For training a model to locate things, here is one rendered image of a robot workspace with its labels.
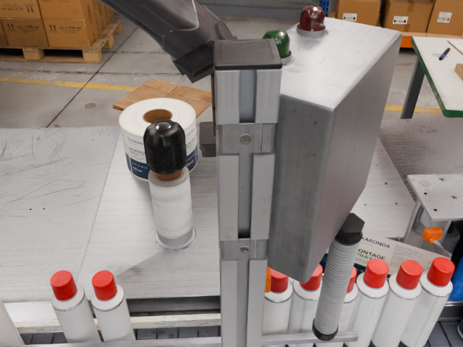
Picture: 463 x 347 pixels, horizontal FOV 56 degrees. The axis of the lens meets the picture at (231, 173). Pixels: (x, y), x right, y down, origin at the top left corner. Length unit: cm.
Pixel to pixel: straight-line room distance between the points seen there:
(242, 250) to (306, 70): 17
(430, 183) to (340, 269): 34
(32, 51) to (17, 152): 286
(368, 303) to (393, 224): 39
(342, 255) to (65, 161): 106
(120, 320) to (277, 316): 25
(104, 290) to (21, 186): 71
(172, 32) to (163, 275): 55
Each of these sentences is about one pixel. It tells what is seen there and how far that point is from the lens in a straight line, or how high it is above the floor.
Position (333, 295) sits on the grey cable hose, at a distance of 56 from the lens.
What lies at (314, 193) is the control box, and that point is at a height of 140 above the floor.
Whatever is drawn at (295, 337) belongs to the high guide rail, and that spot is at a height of 96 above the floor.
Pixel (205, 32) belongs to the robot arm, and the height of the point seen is 142.
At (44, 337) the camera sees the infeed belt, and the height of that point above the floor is 88.
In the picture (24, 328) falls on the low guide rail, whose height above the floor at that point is 91.
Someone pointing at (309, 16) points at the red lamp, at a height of 149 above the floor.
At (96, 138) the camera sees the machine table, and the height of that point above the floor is 83.
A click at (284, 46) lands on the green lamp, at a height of 149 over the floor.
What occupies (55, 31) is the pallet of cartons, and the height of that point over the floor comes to 29.
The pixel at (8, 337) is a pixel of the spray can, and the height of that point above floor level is 95.
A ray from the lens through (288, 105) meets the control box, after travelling 32.
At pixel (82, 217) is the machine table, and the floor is 83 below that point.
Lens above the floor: 162
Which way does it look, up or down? 38 degrees down
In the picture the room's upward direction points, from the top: straight up
